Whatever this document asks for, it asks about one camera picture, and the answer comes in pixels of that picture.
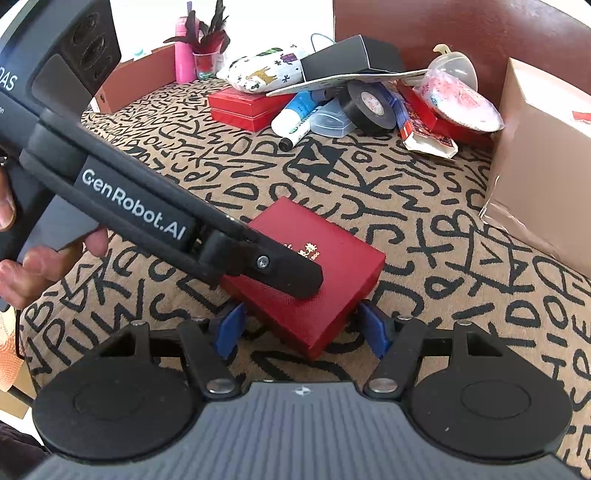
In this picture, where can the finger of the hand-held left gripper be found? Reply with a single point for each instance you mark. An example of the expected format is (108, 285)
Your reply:
(277, 270)

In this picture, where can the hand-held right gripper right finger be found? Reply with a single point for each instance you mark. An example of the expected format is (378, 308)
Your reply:
(375, 334)

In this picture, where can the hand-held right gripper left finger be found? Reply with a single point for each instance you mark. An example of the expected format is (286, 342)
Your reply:
(228, 330)

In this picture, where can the red textured gift box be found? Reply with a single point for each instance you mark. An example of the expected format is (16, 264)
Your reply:
(341, 286)

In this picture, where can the white printed fabric pouch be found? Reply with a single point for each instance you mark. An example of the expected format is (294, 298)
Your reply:
(258, 71)

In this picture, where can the black charger box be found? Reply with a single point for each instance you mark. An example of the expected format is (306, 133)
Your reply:
(351, 55)

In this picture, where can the tan cardboard box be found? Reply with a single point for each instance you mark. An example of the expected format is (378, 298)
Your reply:
(540, 161)

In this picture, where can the person's left hand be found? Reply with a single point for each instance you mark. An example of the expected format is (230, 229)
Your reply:
(41, 274)

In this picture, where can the brown open cardboard box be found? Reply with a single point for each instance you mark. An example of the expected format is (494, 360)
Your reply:
(138, 78)

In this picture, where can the tan blanket with black letters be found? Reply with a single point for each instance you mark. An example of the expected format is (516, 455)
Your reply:
(369, 184)

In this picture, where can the pink bottle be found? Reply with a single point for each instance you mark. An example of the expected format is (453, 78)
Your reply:
(184, 60)

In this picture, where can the glass with dark red plant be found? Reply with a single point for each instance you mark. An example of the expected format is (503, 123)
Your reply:
(206, 62)

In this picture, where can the blue and white marker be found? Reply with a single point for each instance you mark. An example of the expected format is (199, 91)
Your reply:
(298, 118)

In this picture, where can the clear plastic case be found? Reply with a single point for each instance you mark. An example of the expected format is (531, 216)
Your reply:
(333, 122)

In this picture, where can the glossy red flat box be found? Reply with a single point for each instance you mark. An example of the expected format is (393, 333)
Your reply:
(240, 110)

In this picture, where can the black tape roll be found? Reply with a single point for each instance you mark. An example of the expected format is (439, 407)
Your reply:
(358, 114)

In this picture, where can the patterned flat card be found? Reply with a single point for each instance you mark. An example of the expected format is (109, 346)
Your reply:
(318, 84)

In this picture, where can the red and blue printed packet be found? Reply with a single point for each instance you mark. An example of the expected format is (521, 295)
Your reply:
(425, 141)

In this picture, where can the red box with dark trim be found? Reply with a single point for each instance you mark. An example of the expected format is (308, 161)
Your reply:
(464, 137)

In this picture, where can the dark wooden headboard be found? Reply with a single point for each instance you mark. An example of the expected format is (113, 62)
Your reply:
(461, 23)

